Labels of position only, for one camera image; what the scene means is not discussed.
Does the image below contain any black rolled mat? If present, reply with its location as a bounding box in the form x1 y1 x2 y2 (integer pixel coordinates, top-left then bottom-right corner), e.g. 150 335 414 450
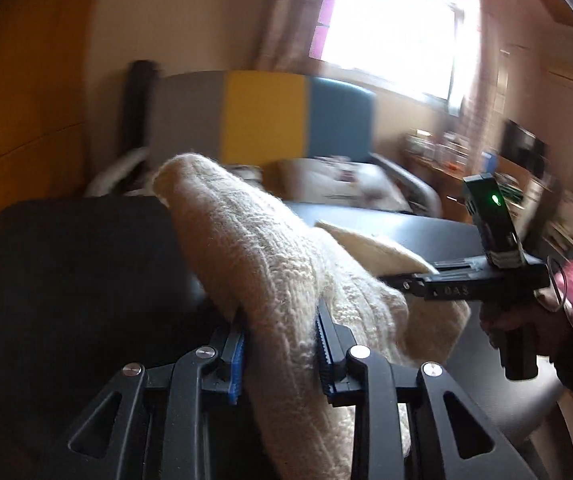
121 60 160 156

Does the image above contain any beige patterned curtain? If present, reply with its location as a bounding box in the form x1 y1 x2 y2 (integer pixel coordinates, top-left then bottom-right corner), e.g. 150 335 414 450
256 0 347 73
447 10 507 161

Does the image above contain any grey yellow blue sofa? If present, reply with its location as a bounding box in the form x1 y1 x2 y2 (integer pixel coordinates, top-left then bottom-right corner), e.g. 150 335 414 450
86 71 442 216

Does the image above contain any person's right hand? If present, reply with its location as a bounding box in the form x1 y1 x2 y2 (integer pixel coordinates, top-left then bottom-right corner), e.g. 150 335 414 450
479 300 567 358

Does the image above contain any black television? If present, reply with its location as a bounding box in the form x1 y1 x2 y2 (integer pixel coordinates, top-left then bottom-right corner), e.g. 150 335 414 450
501 120 550 178

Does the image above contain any black padded table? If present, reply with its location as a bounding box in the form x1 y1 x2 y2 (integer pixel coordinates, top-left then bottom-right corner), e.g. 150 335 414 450
0 199 573 480

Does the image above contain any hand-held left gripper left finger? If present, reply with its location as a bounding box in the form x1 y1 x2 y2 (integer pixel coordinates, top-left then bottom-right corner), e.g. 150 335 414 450
21 310 247 480

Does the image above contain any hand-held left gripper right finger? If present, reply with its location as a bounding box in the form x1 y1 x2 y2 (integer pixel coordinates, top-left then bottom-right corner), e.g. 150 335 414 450
315 302 542 480

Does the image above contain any cream knitted sweater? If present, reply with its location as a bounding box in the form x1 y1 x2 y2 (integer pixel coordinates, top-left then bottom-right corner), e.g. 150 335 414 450
152 152 471 480

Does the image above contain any wooden desk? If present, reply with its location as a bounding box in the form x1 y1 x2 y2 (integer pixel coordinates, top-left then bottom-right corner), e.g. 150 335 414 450
401 150 532 221

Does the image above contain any group of storage jars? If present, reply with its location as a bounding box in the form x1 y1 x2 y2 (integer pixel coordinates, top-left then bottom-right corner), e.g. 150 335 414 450
407 130 472 163

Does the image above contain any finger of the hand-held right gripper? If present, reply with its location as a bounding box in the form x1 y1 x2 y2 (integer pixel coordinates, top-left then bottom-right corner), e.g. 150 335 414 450
379 271 427 298

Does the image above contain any bright window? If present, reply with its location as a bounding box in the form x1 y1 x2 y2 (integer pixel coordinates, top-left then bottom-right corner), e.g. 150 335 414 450
311 0 477 106

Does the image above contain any grey deer print pillow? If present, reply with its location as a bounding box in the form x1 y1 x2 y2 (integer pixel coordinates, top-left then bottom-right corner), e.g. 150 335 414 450
276 157 412 211

